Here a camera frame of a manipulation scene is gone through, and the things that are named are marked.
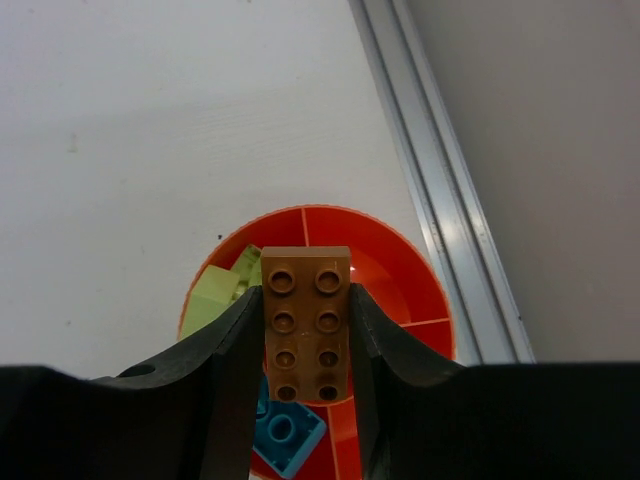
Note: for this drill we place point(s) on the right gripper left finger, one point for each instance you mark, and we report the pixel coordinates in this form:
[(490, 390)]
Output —
[(185, 413)]

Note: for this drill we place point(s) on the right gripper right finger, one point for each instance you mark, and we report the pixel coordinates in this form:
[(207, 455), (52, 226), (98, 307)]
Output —
[(423, 416)]

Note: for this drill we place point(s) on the pale green small lego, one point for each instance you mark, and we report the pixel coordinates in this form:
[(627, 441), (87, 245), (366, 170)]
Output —
[(210, 296)]

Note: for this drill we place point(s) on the light green lego brick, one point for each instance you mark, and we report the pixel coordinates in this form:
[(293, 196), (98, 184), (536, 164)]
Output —
[(247, 266)]

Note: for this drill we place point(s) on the brown long lego brick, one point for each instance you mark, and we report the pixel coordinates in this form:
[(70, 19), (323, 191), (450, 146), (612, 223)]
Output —
[(306, 315)]

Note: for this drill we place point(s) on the aluminium rail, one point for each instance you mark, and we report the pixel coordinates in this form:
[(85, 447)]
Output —
[(460, 246)]

